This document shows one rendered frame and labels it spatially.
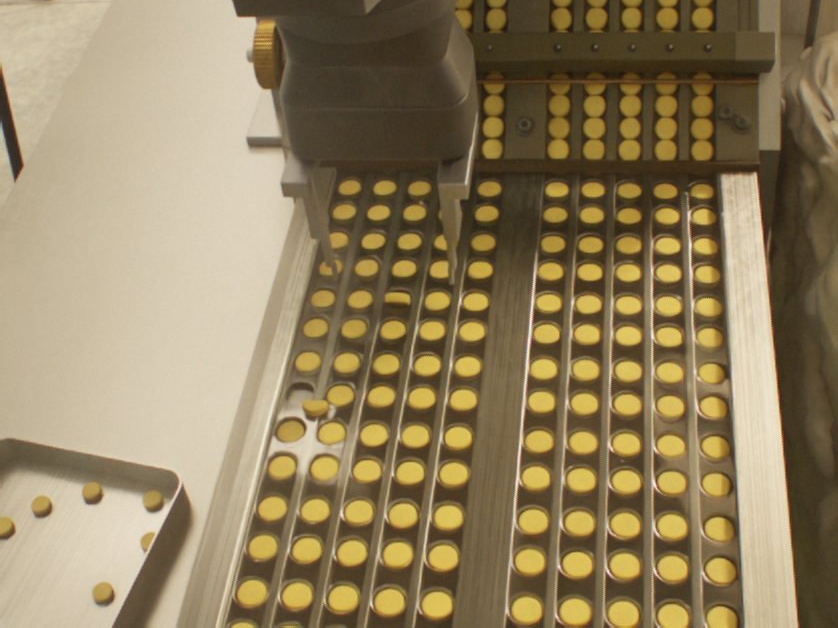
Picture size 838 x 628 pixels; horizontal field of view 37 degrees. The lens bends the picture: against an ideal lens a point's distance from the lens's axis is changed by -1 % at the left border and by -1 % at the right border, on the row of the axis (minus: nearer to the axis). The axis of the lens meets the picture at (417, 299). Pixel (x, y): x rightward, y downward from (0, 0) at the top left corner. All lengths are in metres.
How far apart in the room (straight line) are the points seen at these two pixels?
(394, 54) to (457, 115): 0.04
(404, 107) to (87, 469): 0.32
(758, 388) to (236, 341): 0.36
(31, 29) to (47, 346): 1.96
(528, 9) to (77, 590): 0.37
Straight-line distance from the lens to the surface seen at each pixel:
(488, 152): 0.62
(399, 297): 0.55
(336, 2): 0.38
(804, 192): 0.61
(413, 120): 0.49
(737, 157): 0.61
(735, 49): 0.60
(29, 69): 2.60
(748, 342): 0.53
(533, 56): 0.60
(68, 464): 0.73
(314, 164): 0.51
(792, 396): 0.58
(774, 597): 0.46
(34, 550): 0.70
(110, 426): 0.74
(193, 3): 1.08
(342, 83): 0.48
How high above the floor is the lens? 1.34
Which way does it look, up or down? 45 degrees down
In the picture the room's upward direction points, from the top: 8 degrees counter-clockwise
